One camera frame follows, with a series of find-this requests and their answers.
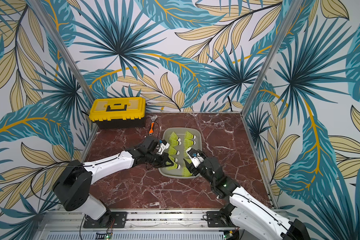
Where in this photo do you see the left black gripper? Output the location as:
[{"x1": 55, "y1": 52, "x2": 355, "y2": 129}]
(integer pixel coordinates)
[{"x1": 146, "y1": 151, "x2": 175, "y2": 169}]

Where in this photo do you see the yellow-green shuttlecock four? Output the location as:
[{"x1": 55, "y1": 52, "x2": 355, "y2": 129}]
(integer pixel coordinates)
[{"x1": 182, "y1": 167, "x2": 193, "y2": 178}]

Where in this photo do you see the yellow-green shuttlecock seven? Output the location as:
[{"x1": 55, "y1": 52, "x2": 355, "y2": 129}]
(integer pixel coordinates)
[{"x1": 169, "y1": 156, "x2": 178, "y2": 163}]

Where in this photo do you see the yellow-green shuttlecock nine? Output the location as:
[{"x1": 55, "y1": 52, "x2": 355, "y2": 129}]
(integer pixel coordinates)
[{"x1": 168, "y1": 147, "x2": 180, "y2": 155}]

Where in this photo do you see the yellow-green shuttlecock ten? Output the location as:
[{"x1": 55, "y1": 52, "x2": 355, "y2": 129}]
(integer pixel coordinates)
[{"x1": 166, "y1": 163, "x2": 181, "y2": 171}]

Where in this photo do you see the yellow-green shuttlecock three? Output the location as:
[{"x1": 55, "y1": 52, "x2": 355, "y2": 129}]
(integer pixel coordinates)
[{"x1": 184, "y1": 148, "x2": 190, "y2": 159}]

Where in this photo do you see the grey plastic storage tray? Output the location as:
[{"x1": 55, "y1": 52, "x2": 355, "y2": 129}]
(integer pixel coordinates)
[{"x1": 159, "y1": 128, "x2": 202, "y2": 179}]

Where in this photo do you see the yellow-green shuttlecock five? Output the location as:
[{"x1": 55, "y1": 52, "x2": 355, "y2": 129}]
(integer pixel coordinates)
[{"x1": 169, "y1": 141, "x2": 182, "y2": 147}]

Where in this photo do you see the yellow-green shuttlecock one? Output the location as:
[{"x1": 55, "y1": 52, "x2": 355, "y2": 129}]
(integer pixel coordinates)
[{"x1": 184, "y1": 139, "x2": 195, "y2": 149}]

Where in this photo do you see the yellow-green shuttlecock eight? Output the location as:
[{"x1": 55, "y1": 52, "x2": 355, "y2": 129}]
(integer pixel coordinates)
[{"x1": 169, "y1": 132, "x2": 181, "y2": 142}]

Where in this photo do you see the yellow-green shuttlecock two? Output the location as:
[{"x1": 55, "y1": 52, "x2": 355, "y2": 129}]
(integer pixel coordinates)
[{"x1": 185, "y1": 131, "x2": 196, "y2": 140}]

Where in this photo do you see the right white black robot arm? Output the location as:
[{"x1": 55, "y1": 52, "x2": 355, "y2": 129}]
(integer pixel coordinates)
[{"x1": 186, "y1": 148, "x2": 310, "y2": 240}]

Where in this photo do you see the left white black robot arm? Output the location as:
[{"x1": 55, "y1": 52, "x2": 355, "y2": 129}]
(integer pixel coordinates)
[{"x1": 53, "y1": 136, "x2": 179, "y2": 227}]

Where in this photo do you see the yellow black toolbox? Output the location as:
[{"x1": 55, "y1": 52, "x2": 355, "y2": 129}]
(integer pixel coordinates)
[{"x1": 89, "y1": 97, "x2": 146, "y2": 130}]

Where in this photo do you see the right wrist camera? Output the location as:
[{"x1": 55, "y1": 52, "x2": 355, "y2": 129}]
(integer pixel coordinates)
[{"x1": 188, "y1": 147, "x2": 207, "y2": 168}]

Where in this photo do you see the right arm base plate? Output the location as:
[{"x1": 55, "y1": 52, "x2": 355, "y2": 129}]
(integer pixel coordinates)
[{"x1": 203, "y1": 211, "x2": 236, "y2": 228}]

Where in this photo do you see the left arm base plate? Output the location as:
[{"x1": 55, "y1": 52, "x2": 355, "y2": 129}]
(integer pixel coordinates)
[{"x1": 83, "y1": 211, "x2": 128, "y2": 229}]

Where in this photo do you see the aluminium front rail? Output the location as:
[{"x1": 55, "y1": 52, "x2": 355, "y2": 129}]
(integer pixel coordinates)
[{"x1": 34, "y1": 209, "x2": 259, "y2": 240}]

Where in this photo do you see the left aluminium frame post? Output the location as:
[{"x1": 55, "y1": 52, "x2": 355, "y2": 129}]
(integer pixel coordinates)
[{"x1": 28, "y1": 0, "x2": 95, "y2": 105}]

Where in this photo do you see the aluminium frame post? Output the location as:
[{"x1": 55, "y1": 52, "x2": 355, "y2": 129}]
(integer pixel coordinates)
[
  {"x1": 241, "y1": 1, "x2": 303, "y2": 120},
  {"x1": 28, "y1": 0, "x2": 95, "y2": 105}
]

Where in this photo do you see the right aluminium frame post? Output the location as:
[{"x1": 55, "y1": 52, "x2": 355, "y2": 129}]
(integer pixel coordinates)
[{"x1": 241, "y1": 1, "x2": 303, "y2": 120}]

